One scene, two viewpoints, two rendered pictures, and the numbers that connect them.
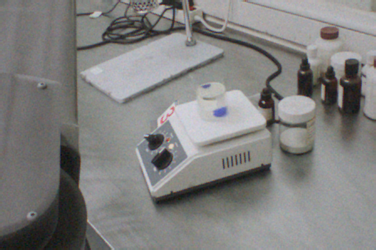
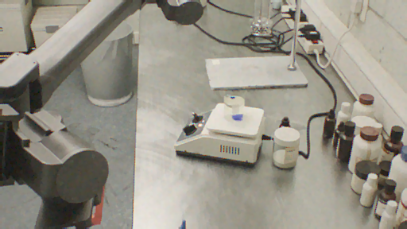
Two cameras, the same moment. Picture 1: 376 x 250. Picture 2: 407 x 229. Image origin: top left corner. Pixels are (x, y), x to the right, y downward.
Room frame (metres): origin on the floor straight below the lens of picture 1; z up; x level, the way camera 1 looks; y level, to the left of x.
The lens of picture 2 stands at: (-0.29, -0.44, 1.46)
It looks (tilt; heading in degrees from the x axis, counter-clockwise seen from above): 32 degrees down; 27
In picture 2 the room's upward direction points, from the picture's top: straight up
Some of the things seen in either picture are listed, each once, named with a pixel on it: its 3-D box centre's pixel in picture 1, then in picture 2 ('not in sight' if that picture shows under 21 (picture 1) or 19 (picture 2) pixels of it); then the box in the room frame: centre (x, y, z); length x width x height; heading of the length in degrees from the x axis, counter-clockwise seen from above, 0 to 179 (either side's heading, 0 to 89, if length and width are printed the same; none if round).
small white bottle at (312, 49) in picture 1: (311, 65); (343, 117); (0.84, -0.26, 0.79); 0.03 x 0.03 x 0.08
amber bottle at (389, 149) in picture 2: not in sight; (393, 149); (0.73, -0.40, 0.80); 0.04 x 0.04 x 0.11
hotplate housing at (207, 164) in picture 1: (206, 142); (224, 133); (0.63, -0.02, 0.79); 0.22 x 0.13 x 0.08; 102
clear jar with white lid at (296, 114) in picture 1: (296, 125); (285, 148); (0.64, -0.18, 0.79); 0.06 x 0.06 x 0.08
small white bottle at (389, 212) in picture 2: not in sight; (389, 216); (0.52, -0.43, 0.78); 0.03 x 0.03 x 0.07
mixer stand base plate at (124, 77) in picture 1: (152, 63); (253, 71); (1.04, 0.06, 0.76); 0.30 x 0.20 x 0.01; 123
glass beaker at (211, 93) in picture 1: (209, 93); (233, 102); (0.64, -0.04, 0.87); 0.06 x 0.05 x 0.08; 59
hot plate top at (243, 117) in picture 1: (218, 116); (235, 119); (0.64, -0.05, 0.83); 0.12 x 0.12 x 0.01; 12
